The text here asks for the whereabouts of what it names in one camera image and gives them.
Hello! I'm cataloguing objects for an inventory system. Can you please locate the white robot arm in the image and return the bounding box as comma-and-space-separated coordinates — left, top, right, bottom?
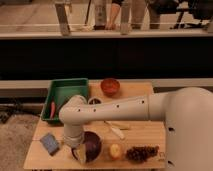
59, 87, 213, 171

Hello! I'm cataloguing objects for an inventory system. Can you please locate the orange bowl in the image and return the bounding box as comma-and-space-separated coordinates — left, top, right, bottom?
100, 78, 120, 96

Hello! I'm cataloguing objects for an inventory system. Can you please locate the blue sponge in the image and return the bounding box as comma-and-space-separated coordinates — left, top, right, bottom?
40, 133, 60, 156

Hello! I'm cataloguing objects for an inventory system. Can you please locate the orange fruit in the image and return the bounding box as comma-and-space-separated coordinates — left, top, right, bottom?
109, 144, 122, 160

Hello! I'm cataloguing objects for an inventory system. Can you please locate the wooden spoon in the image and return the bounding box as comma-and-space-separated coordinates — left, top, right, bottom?
110, 123, 130, 130

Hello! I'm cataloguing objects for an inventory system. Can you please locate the purple bowl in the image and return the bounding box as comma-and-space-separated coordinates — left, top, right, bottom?
71, 131, 102, 164

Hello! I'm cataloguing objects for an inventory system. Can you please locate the red handled tool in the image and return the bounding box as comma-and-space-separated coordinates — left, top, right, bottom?
50, 101, 56, 119

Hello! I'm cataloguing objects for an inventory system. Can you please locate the dark grape bunch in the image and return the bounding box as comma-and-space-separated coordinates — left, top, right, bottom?
126, 146, 159, 163

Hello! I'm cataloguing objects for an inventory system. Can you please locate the green plastic tray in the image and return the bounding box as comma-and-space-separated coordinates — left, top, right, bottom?
41, 78, 89, 124

